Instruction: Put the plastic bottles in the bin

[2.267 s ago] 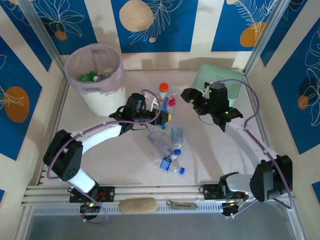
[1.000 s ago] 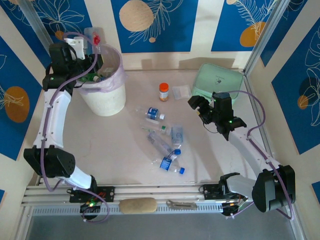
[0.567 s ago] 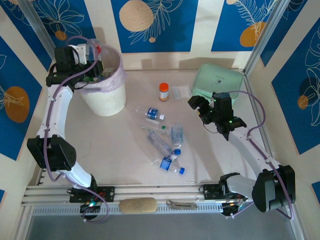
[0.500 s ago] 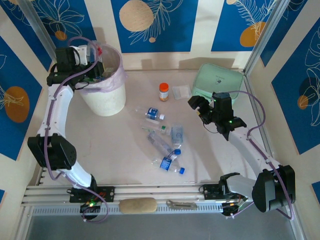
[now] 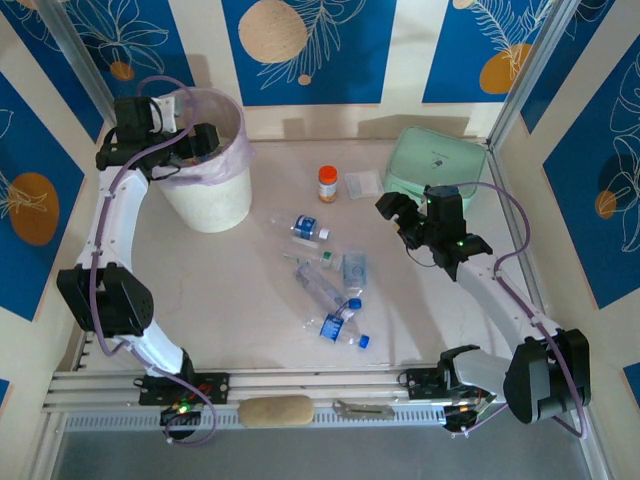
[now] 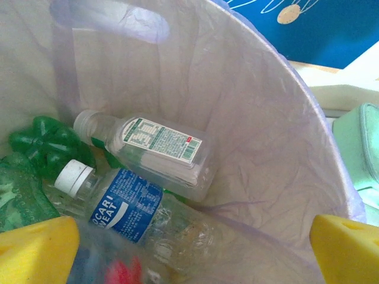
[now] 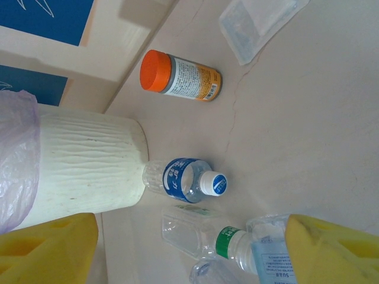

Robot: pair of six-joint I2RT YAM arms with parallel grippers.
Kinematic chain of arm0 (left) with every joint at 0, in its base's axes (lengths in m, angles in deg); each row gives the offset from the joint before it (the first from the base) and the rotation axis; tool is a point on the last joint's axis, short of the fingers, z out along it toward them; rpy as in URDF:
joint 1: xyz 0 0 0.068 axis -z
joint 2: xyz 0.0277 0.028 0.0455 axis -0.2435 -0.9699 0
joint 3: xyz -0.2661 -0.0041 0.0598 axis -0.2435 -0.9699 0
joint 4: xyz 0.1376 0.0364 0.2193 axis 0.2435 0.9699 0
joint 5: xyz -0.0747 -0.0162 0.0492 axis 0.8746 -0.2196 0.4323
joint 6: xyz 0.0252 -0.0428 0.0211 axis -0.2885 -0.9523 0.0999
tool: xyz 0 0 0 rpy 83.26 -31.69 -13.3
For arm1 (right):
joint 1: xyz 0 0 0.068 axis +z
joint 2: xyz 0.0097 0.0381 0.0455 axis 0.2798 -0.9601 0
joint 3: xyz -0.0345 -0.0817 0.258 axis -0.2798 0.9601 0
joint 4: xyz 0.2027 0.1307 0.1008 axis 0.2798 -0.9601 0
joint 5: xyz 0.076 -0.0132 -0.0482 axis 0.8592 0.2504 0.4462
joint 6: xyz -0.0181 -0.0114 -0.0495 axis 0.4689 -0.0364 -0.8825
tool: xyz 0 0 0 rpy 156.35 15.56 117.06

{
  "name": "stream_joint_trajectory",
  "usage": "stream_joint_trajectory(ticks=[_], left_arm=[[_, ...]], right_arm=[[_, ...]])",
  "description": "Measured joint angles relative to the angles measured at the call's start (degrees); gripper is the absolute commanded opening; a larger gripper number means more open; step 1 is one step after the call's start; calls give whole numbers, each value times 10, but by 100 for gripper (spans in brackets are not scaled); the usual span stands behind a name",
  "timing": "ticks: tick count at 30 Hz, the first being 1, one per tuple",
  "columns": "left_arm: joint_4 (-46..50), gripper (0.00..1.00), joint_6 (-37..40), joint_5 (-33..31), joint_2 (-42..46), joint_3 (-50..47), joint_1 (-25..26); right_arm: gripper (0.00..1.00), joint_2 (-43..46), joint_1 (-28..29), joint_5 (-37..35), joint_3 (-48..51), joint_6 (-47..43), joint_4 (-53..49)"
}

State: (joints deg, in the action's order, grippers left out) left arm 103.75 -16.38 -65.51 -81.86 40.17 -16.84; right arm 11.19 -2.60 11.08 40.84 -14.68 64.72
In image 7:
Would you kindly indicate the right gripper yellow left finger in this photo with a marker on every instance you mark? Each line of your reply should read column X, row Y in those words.
column 44, row 254

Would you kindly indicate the white ribbed waste bin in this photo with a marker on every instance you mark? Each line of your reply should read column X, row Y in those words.
column 89, row 162

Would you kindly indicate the square clear green-band bottle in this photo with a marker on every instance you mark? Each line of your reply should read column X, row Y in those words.
column 189, row 233

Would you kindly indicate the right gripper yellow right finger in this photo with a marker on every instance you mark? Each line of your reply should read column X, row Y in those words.
column 340, row 257

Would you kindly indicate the orange-lid jar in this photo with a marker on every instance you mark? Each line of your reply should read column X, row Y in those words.
column 183, row 77

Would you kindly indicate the light blue label bottle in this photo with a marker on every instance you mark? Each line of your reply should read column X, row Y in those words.
column 269, row 260

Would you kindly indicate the purple plastic bin liner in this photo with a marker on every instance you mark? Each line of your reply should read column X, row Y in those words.
column 17, row 148

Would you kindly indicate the clear plastic pouch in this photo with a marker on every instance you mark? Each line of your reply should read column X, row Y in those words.
column 254, row 29

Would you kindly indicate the small blue-label white-cap bottle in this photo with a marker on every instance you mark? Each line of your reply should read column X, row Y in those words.
column 177, row 180

